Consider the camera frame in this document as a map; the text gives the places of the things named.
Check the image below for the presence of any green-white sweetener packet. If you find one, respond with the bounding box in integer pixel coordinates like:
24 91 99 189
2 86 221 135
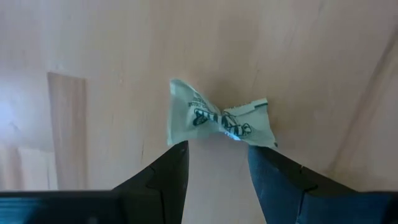
167 78 278 149

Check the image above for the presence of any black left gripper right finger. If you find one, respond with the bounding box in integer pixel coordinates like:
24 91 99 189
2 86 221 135
248 144 358 224

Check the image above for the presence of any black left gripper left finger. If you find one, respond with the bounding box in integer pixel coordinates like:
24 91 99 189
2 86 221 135
112 140 190 224

